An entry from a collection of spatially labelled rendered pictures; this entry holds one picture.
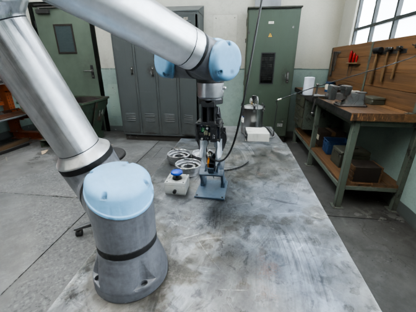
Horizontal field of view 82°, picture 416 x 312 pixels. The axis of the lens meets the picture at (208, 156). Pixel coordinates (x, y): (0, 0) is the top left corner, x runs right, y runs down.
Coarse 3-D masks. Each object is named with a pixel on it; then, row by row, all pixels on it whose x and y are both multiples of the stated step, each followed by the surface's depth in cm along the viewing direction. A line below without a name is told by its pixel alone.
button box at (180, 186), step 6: (168, 180) 81; (174, 180) 81; (180, 180) 81; (186, 180) 81; (168, 186) 80; (174, 186) 79; (180, 186) 79; (186, 186) 82; (168, 192) 80; (174, 192) 79; (180, 192) 80
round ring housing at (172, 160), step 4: (168, 152) 107; (172, 152) 109; (176, 152) 110; (184, 152) 110; (188, 152) 109; (168, 156) 103; (176, 156) 108; (180, 156) 108; (184, 156) 105; (188, 156) 103; (168, 160) 104; (172, 160) 102; (176, 160) 101; (172, 164) 104
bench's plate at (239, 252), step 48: (192, 144) 130; (240, 144) 130; (192, 192) 82; (240, 192) 82; (192, 240) 60; (240, 240) 60; (288, 240) 60; (336, 240) 60; (192, 288) 47; (240, 288) 47; (288, 288) 47; (336, 288) 47
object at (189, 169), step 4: (180, 160) 98; (184, 160) 100; (188, 160) 100; (192, 160) 100; (196, 160) 99; (176, 164) 96; (184, 164) 97; (188, 164) 97; (192, 164) 97; (200, 164) 94; (176, 168) 93; (180, 168) 91; (184, 168) 90; (188, 168) 90; (192, 168) 91; (196, 168) 92; (184, 172) 91; (188, 172) 91; (192, 172) 91; (196, 172) 92; (192, 176) 93
